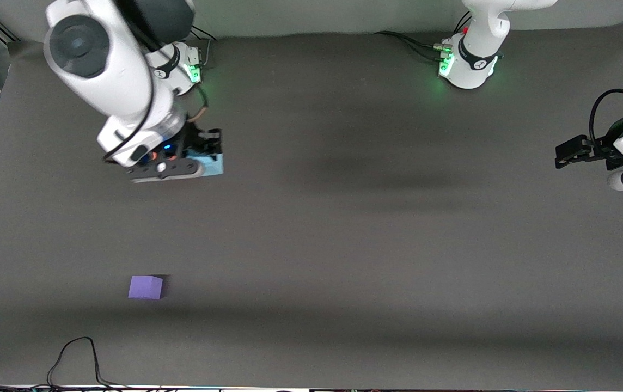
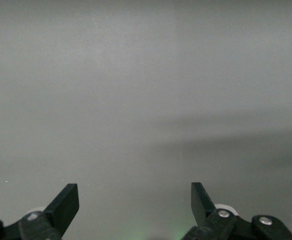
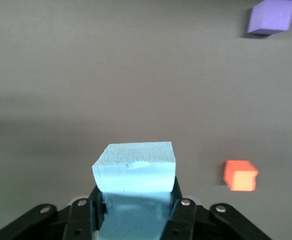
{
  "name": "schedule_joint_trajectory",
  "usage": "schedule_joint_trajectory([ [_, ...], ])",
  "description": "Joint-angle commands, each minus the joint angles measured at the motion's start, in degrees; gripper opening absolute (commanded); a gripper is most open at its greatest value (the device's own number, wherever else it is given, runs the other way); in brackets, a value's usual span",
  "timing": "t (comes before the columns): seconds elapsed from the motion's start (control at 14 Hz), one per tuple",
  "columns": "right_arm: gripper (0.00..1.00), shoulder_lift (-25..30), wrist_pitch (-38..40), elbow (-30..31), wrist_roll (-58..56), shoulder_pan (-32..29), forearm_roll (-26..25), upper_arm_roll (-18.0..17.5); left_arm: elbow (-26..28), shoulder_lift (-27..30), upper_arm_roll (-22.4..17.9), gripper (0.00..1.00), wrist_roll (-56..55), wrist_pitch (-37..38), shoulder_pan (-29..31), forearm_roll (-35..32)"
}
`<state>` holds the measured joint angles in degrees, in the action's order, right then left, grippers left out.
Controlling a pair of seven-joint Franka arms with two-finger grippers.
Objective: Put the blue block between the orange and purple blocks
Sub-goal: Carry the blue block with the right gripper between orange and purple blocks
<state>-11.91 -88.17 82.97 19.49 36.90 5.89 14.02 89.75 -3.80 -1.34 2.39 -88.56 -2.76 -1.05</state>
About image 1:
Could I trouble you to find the black left arm base cables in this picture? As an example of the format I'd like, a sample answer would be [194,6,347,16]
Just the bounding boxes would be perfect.
[372,30,448,64]

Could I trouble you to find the light blue foam block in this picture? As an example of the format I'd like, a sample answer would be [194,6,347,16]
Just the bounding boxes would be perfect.
[187,154,224,176]

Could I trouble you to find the black right arm base cables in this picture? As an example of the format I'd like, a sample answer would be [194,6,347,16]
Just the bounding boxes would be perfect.
[181,24,221,109]

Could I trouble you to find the purple foam block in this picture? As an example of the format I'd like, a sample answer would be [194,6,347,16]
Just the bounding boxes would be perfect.
[128,275,164,301]

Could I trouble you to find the black arm base cables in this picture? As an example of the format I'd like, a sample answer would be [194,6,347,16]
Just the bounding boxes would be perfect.
[181,24,221,109]
[372,30,448,64]

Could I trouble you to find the thin black looped cable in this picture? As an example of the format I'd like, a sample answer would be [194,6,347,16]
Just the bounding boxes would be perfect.
[0,336,143,391]

